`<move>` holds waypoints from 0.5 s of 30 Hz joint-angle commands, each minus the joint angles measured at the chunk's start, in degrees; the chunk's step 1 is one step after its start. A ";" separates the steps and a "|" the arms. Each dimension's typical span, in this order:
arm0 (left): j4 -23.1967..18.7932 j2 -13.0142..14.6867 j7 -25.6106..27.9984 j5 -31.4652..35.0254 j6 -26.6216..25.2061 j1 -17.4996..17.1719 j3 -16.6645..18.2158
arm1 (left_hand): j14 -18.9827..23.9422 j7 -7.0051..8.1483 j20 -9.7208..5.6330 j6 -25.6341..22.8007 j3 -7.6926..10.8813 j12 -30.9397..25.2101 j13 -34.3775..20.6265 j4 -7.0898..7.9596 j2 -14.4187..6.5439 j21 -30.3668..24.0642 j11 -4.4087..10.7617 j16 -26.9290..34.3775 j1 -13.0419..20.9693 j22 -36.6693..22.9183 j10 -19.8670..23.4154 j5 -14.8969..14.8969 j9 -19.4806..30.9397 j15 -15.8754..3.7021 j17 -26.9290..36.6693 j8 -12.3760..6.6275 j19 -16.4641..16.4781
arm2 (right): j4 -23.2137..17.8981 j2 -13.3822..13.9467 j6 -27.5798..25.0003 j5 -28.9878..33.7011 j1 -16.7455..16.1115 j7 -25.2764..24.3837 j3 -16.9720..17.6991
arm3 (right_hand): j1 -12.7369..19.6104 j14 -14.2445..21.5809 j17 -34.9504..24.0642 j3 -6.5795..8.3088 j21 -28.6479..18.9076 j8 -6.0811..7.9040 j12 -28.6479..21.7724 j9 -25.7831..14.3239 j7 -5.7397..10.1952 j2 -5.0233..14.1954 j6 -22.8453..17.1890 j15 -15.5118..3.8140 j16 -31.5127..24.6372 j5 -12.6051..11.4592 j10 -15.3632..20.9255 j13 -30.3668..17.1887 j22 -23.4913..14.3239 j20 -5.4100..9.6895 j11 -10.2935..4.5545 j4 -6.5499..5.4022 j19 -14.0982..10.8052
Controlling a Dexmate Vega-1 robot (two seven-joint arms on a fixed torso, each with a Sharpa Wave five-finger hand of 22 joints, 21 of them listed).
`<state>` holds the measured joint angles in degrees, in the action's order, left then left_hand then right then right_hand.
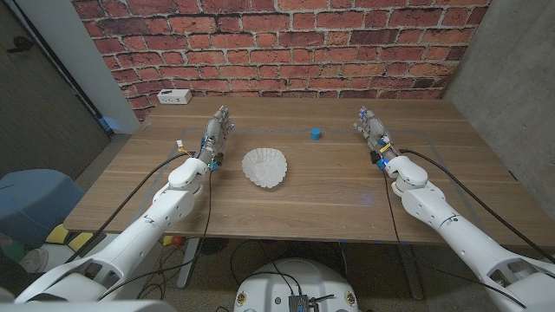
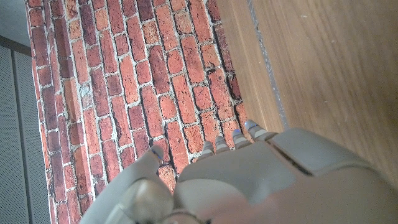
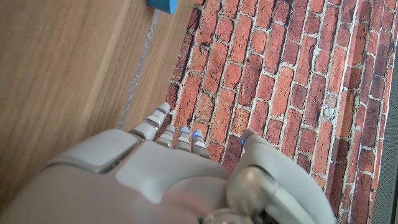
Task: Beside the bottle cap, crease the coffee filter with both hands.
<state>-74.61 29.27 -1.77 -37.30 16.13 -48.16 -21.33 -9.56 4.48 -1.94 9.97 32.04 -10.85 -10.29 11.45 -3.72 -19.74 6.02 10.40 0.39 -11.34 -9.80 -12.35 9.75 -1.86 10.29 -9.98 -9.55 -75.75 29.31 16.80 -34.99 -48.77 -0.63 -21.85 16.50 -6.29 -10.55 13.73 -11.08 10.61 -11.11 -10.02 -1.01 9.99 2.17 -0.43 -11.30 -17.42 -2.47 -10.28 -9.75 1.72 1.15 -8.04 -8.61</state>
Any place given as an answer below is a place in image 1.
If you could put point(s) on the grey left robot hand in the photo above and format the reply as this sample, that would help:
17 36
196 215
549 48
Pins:
216 134

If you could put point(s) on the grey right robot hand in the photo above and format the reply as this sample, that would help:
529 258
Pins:
375 130

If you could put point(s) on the white paper coffee filter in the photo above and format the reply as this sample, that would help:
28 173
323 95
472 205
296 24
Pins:
264 167

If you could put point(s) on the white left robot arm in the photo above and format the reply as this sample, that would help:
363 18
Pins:
143 234

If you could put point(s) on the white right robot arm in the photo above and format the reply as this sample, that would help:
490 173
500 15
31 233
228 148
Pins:
455 229

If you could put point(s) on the blue bottle cap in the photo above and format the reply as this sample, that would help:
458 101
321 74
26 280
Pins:
315 134

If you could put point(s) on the white power strip box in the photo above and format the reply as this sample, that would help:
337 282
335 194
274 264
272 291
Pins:
174 96

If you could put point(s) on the red brick print backdrop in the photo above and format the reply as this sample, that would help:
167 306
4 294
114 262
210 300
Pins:
277 47

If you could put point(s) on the small red ball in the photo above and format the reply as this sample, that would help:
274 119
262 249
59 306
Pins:
177 240

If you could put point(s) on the grey table leg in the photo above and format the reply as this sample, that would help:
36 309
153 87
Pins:
188 260
409 271

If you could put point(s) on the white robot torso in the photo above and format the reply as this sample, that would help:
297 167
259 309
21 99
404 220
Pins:
269 286

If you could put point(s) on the white sneaker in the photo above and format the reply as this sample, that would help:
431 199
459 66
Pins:
34 260

